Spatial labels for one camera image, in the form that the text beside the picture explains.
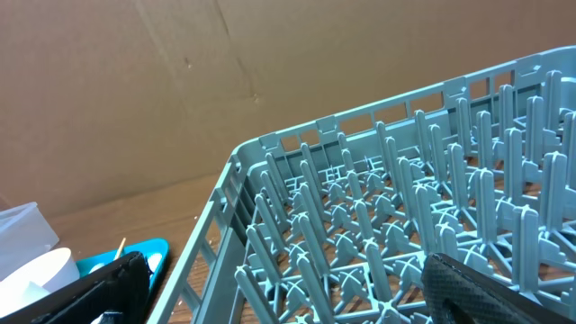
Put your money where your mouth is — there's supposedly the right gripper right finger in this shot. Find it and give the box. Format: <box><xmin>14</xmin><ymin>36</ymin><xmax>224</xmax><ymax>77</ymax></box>
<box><xmin>421</xmin><ymin>253</ymin><xmax>572</xmax><ymax>324</ymax></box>

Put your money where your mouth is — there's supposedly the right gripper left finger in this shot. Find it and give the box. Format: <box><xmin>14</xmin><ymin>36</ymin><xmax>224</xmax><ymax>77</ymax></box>
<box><xmin>1</xmin><ymin>251</ymin><xmax>151</xmax><ymax>324</ymax></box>

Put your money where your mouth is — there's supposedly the grey dishwasher rack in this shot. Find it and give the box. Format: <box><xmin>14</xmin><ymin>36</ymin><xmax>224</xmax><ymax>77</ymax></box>
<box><xmin>149</xmin><ymin>47</ymin><xmax>575</xmax><ymax>323</ymax></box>

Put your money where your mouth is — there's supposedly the white plastic fork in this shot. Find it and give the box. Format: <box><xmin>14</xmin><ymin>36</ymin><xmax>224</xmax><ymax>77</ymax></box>
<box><xmin>147</xmin><ymin>253</ymin><xmax>163</xmax><ymax>274</ymax></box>

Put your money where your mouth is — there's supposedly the wooden skewer stick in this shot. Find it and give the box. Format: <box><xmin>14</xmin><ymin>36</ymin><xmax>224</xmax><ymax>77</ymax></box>
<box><xmin>113</xmin><ymin>237</ymin><xmax>126</xmax><ymax>260</ymax></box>

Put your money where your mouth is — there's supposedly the teal serving tray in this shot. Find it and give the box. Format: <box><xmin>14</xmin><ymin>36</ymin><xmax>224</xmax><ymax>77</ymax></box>
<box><xmin>72</xmin><ymin>238</ymin><xmax>169</xmax><ymax>321</ymax></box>

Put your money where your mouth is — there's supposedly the white paper cup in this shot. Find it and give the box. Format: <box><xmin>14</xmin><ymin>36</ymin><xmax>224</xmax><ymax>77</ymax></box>
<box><xmin>1</xmin><ymin>247</ymin><xmax>80</xmax><ymax>318</ymax></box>

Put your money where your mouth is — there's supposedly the clear plastic bin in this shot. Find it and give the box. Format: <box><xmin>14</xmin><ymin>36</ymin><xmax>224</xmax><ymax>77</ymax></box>
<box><xmin>0</xmin><ymin>202</ymin><xmax>59</xmax><ymax>280</ymax></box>

